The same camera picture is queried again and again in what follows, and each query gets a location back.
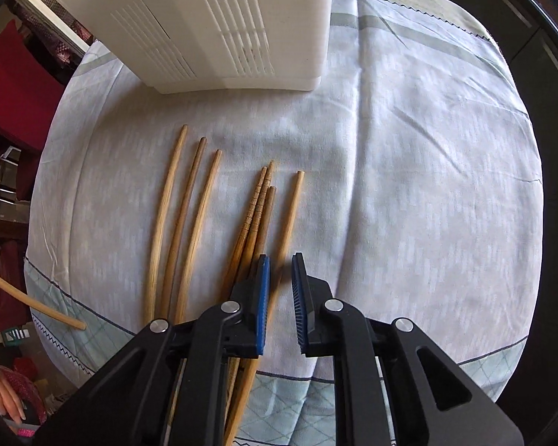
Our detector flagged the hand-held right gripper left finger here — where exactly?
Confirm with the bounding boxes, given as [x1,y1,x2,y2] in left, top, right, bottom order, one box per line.
[35,255,271,446]

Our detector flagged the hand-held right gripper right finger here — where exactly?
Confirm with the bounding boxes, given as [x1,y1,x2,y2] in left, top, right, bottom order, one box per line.
[291,252,525,446]

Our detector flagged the plain wooden chopstick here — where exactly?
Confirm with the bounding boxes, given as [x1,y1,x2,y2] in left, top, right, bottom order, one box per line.
[264,170,306,317]

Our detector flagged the row of wooden chopsticks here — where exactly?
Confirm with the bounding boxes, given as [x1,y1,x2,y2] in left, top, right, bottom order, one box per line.
[142,125,280,446]

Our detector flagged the person's left hand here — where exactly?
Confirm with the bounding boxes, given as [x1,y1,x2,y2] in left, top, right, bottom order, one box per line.
[0,363,27,422]

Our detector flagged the pale blue patterned tablecloth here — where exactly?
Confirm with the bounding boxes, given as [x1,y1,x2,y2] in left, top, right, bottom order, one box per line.
[24,0,547,446]

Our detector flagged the light wooden stick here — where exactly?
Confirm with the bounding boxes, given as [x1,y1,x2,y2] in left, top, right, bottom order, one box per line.
[0,264,87,330]

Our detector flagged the small green box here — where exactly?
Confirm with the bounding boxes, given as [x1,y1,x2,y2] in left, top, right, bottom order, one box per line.
[1,326,32,348]

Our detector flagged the pink patterned clothing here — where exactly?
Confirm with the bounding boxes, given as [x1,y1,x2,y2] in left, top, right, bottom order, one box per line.
[7,365,48,434]

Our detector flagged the dark wooden dining table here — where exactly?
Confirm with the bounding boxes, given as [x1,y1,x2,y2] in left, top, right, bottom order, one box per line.
[0,121,34,247]

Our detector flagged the red upholstered chair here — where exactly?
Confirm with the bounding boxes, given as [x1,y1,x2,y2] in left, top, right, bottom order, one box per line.
[0,21,70,152]

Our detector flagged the checkered apron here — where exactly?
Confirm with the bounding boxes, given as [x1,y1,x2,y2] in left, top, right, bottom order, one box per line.
[25,2,94,56]

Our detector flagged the green sink base cabinets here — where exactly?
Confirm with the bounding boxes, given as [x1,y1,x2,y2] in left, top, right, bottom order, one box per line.
[486,0,558,117]

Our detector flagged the glass sliding door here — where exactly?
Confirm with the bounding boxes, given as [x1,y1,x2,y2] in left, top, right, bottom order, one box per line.
[9,0,94,54]

